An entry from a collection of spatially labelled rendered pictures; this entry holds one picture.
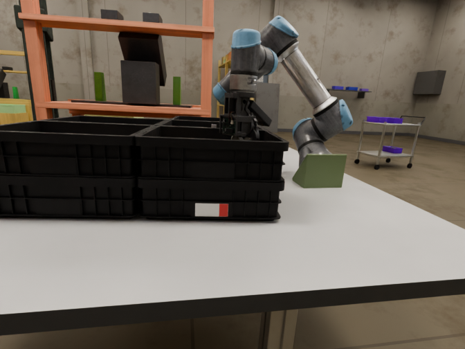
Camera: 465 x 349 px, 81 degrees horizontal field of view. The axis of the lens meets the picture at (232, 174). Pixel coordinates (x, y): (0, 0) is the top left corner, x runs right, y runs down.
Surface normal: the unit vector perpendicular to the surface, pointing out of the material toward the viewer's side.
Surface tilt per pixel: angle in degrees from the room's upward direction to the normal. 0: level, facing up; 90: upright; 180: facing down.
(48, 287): 0
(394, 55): 90
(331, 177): 90
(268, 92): 82
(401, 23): 90
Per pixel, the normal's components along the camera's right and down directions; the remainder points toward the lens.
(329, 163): 0.20, 0.26
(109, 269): 0.05, -0.96
